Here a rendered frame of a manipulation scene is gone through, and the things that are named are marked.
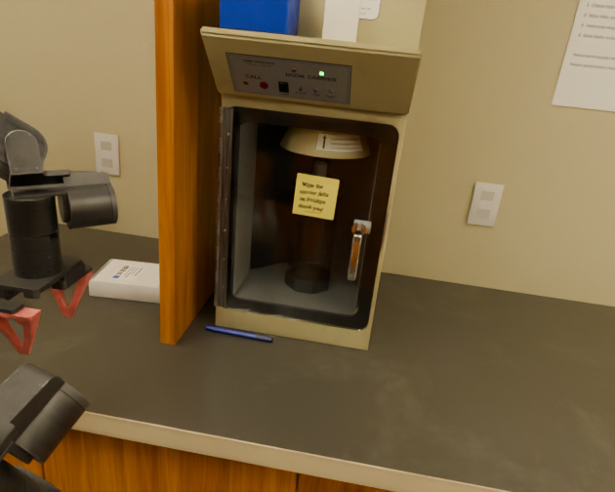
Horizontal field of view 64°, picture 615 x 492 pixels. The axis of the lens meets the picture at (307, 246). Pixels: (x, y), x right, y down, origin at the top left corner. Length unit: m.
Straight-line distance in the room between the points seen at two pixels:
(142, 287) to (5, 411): 0.70
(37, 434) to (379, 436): 0.53
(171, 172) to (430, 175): 0.71
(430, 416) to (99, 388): 0.56
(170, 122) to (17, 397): 0.51
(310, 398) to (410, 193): 0.66
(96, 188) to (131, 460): 0.48
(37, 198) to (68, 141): 0.91
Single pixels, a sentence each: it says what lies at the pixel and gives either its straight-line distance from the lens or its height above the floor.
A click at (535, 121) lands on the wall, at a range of 1.36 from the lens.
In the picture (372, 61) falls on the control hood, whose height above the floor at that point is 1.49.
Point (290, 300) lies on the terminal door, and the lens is 0.98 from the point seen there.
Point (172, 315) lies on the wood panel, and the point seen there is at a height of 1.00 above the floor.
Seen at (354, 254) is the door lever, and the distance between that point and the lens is 0.87.
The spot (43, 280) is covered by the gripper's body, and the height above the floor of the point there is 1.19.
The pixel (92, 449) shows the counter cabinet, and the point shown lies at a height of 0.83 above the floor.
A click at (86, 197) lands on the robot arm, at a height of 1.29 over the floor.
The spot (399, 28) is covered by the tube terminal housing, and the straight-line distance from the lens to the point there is 0.87.
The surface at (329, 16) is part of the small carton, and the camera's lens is 0.79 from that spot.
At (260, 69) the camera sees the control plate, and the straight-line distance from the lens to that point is 0.81.
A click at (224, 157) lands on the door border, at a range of 0.91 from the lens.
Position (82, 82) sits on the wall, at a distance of 1.53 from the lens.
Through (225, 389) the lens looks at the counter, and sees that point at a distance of 0.90.
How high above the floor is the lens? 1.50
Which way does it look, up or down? 22 degrees down
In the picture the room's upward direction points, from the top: 6 degrees clockwise
